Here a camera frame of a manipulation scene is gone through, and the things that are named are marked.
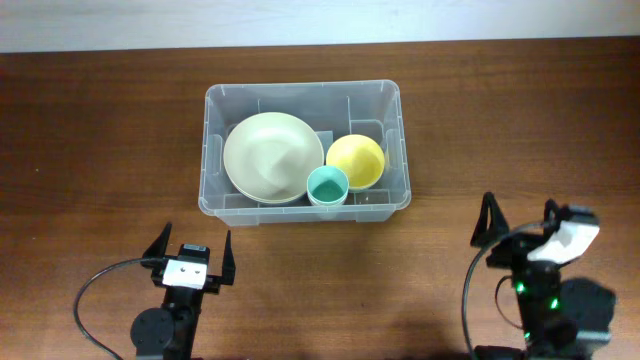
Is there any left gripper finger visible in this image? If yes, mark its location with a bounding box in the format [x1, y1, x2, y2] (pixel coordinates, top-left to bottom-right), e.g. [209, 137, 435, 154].
[141, 222, 172, 269]
[221, 230, 236, 286]

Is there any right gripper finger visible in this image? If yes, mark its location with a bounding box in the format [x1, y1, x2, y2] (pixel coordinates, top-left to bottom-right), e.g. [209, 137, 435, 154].
[543, 199, 559, 231]
[470, 192, 509, 248]

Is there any cream cup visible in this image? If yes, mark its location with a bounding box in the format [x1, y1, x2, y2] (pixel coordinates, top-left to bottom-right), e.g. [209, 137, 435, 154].
[309, 197, 346, 207]

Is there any beige bowl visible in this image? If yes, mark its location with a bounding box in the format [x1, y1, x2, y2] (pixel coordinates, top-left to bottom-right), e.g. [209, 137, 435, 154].
[223, 112, 325, 183]
[232, 178, 307, 205]

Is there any mint green cup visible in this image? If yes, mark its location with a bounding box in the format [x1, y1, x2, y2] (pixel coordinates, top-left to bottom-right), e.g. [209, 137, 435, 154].
[306, 166, 349, 201]

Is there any yellow small bowl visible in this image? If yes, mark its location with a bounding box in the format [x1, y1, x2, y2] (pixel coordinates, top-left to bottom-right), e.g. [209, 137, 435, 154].
[326, 134, 386, 188]

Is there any mint green small bowl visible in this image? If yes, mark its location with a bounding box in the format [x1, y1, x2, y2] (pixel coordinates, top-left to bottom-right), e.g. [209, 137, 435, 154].
[348, 186, 377, 194]

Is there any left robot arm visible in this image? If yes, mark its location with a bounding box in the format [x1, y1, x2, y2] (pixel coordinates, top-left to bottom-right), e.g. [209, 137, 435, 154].
[130, 223, 236, 360]

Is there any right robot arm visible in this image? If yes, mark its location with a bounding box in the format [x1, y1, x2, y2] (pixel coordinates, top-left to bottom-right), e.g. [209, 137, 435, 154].
[461, 192, 617, 360]

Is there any clear plastic storage bin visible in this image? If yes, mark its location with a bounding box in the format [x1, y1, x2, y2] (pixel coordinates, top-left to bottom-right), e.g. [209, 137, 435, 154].
[198, 80, 411, 227]

